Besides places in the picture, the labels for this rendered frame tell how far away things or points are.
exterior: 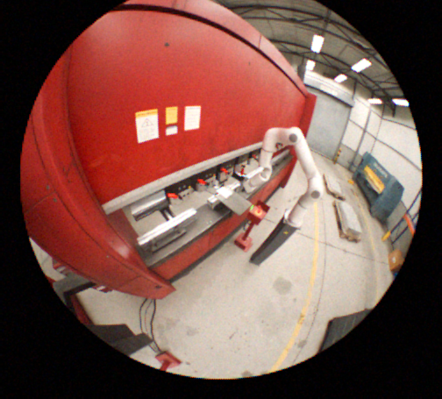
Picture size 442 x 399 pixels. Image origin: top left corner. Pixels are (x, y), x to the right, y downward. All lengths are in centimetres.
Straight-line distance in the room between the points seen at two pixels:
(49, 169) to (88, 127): 23
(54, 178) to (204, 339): 184
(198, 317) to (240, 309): 50
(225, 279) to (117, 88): 192
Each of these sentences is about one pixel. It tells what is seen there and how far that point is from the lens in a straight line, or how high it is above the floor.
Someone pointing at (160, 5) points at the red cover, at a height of 216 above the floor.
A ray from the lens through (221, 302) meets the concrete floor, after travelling 179.
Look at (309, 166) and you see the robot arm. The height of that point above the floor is 149.
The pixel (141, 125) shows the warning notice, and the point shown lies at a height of 166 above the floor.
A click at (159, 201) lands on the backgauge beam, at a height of 98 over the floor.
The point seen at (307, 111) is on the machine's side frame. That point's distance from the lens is 288.
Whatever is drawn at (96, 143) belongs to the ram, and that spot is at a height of 165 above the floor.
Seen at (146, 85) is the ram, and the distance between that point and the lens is 51.
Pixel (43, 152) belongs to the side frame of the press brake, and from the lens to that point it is 33.
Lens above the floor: 178
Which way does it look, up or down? 36 degrees down
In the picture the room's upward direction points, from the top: 9 degrees clockwise
